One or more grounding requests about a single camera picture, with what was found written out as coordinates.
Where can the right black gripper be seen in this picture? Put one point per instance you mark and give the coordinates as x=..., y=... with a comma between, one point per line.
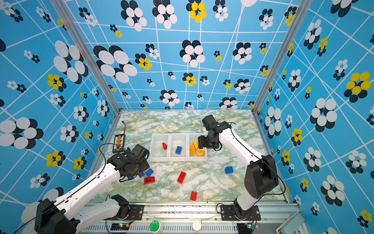
x=202, y=144

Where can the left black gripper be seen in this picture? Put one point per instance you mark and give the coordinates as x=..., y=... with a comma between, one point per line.
x=145, y=165

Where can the white three-compartment container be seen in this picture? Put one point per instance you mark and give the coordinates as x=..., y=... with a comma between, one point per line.
x=175, y=147

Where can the blue lego brick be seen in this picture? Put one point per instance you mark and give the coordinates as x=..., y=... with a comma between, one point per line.
x=149, y=172
x=178, y=150

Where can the red lego brick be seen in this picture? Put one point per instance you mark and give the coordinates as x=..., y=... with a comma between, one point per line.
x=164, y=146
x=149, y=180
x=181, y=177

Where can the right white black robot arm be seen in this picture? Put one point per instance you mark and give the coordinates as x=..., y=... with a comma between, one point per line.
x=261, y=172

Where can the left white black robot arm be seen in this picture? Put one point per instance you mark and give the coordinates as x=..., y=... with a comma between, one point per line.
x=67, y=214

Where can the black box with orange parts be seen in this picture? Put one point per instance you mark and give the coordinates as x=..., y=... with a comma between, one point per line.
x=118, y=146

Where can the small red lego front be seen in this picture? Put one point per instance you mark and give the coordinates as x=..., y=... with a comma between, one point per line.
x=193, y=196

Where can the green push button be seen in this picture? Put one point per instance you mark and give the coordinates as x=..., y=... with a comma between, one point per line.
x=156, y=226

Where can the left circuit board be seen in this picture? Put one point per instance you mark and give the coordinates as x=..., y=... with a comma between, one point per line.
x=119, y=227

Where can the circuit board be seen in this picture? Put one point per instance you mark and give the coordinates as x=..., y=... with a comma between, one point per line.
x=119, y=227
x=245, y=228

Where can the white push button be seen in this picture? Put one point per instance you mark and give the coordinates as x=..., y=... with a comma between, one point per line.
x=197, y=225

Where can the right circuit board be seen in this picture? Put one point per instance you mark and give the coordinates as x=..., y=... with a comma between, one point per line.
x=245, y=228

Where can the grey box front right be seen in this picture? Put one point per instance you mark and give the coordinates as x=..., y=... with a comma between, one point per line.
x=291, y=225

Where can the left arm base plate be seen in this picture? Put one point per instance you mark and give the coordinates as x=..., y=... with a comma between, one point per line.
x=136, y=213

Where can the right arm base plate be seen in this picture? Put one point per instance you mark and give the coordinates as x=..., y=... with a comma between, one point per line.
x=228, y=214

